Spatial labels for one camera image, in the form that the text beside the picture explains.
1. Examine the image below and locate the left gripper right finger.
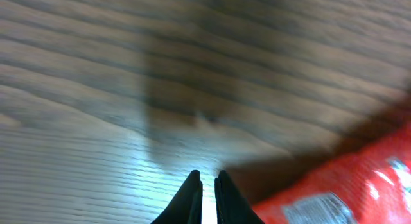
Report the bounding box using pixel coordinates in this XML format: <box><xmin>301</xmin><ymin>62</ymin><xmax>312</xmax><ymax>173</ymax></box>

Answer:
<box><xmin>214</xmin><ymin>170</ymin><xmax>264</xmax><ymax>224</ymax></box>

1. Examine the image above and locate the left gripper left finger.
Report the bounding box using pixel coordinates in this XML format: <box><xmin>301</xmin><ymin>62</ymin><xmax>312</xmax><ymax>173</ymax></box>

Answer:
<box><xmin>151</xmin><ymin>170</ymin><xmax>203</xmax><ymax>224</ymax></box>

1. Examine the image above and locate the red snack bag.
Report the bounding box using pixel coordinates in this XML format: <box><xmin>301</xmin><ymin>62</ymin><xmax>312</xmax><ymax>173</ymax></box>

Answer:
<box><xmin>253</xmin><ymin>124</ymin><xmax>410</xmax><ymax>224</ymax></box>

